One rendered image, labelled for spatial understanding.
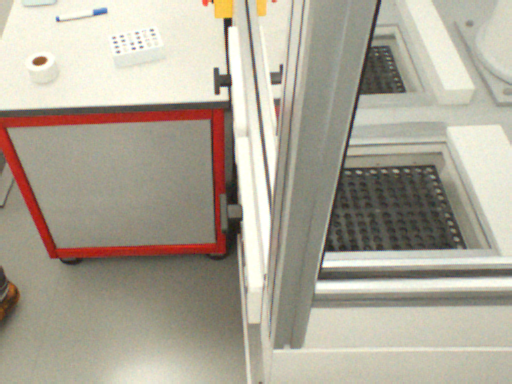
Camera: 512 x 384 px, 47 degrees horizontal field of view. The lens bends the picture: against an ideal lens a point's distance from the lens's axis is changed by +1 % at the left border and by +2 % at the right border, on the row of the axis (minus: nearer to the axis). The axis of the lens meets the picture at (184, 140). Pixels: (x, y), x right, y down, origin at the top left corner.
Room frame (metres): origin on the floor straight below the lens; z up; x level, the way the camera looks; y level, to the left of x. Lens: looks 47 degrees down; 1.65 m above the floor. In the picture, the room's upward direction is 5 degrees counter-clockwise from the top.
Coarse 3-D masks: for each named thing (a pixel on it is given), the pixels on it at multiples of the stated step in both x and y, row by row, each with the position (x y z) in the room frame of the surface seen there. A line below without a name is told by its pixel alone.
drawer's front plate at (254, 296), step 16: (240, 144) 0.65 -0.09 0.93; (240, 160) 0.61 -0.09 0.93; (240, 176) 0.58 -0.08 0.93; (240, 192) 0.57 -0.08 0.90; (256, 240) 0.46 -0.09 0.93; (256, 256) 0.43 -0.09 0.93; (256, 272) 0.41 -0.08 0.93; (256, 288) 0.38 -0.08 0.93; (256, 304) 0.38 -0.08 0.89; (256, 320) 0.38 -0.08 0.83
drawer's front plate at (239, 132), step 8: (232, 32) 0.96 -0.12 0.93; (232, 40) 0.93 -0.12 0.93; (232, 48) 0.91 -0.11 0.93; (232, 56) 0.88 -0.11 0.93; (232, 64) 0.86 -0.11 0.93; (240, 64) 0.86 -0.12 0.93; (232, 72) 0.84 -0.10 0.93; (240, 72) 0.83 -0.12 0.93; (232, 80) 0.82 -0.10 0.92; (240, 80) 0.81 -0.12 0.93; (232, 88) 0.82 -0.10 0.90; (240, 88) 0.79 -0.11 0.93; (232, 96) 0.82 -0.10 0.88; (240, 96) 0.77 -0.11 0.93; (240, 104) 0.75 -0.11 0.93; (240, 112) 0.73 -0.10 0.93; (240, 120) 0.71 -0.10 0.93; (240, 128) 0.69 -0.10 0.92; (240, 136) 0.69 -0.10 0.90
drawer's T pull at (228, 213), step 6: (222, 198) 0.55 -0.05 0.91; (222, 204) 0.54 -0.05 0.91; (222, 210) 0.53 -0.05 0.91; (228, 210) 0.53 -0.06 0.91; (234, 210) 0.53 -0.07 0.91; (240, 210) 0.53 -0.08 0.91; (222, 216) 0.52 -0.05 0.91; (228, 216) 0.52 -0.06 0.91; (234, 216) 0.52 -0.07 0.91; (240, 216) 0.51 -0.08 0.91; (222, 222) 0.51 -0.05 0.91; (222, 228) 0.49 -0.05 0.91; (222, 234) 0.49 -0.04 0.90
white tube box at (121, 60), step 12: (108, 36) 1.16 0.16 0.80; (120, 36) 1.16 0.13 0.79; (156, 36) 1.14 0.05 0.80; (120, 48) 1.11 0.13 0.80; (132, 48) 1.11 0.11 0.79; (144, 48) 1.10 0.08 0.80; (156, 48) 1.10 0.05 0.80; (120, 60) 1.08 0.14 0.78; (132, 60) 1.09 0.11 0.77; (144, 60) 1.10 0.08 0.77
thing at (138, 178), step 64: (64, 0) 1.39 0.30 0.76; (128, 0) 1.37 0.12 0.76; (192, 0) 1.34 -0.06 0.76; (0, 64) 1.14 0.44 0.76; (64, 64) 1.12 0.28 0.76; (192, 64) 1.07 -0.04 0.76; (0, 128) 0.99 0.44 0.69; (64, 128) 0.98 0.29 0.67; (128, 128) 0.97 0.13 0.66; (192, 128) 0.96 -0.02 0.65; (64, 192) 0.99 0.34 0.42; (128, 192) 0.97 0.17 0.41; (192, 192) 0.96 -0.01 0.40; (64, 256) 0.99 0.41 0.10
